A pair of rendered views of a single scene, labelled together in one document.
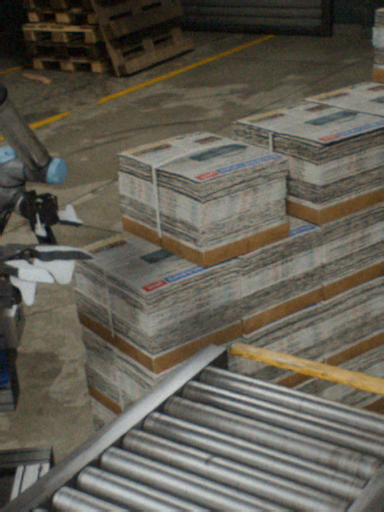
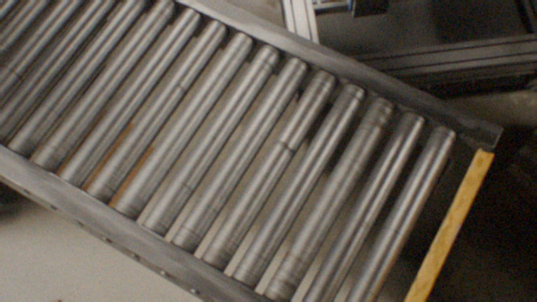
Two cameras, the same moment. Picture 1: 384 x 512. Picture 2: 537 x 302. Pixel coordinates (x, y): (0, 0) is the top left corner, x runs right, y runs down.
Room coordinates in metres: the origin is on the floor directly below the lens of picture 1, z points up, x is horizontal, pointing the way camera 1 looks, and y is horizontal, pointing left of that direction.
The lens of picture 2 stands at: (1.33, -0.50, 1.88)
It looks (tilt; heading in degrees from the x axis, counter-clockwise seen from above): 66 degrees down; 89
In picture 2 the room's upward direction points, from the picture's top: 6 degrees counter-clockwise
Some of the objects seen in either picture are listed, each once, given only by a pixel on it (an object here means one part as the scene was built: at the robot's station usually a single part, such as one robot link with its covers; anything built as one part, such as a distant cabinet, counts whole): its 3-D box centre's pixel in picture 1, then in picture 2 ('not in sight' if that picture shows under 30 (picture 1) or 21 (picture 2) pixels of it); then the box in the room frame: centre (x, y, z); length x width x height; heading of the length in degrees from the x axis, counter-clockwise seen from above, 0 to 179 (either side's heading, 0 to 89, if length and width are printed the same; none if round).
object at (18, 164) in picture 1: (15, 167); not in sight; (2.63, 0.50, 0.98); 0.11 x 0.08 x 0.11; 61
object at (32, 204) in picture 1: (39, 209); not in sight; (2.51, 0.42, 0.88); 0.12 x 0.08 x 0.09; 34
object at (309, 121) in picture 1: (314, 121); not in sight; (2.55, -0.38, 1.06); 0.37 x 0.29 x 0.01; 35
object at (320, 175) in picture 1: (309, 160); not in sight; (2.57, -0.36, 0.95); 0.38 x 0.29 x 0.23; 35
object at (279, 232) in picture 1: (229, 236); not in sight; (2.25, -0.10, 0.86); 0.29 x 0.16 x 0.04; 125
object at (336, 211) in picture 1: (310, 188); not in sight; (2.56, -0.36, 0.86); 0.38 x 0.29 x 0.04; 35
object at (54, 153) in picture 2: not in sight; (109, 82); (1.03, 0.19, 0.77); 0.47 x 0.05 x 0.05; 54
